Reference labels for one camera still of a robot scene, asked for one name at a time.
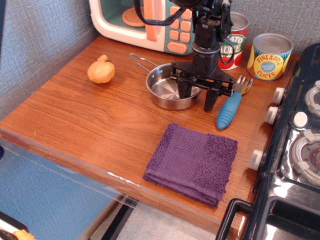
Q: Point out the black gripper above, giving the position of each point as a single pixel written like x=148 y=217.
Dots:
x=202 y=72

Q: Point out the small metal pot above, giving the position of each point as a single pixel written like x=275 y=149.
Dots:
x=162 y=88

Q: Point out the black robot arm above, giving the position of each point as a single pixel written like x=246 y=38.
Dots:
x=212 y=24

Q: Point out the purple folded cloth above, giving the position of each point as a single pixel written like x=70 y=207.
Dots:
x=193 y=164

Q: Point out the tomato sauce can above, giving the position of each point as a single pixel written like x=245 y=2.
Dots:
x=232 y=57

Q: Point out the pineapple slices can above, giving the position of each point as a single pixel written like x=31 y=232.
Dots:
x=269 y=56

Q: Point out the toy microwave oven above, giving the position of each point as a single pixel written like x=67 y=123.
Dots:
x=175 y=38

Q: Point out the orange toy fruit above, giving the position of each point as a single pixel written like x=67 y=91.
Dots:
x=101 y=71

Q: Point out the orange microwave plate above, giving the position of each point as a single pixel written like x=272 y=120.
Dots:
x=130 y=18

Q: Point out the black toy stove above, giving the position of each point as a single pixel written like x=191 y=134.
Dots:
x=286 y=202

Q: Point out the blue handled toy fork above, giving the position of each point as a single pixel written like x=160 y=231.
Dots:
x=230 y=107

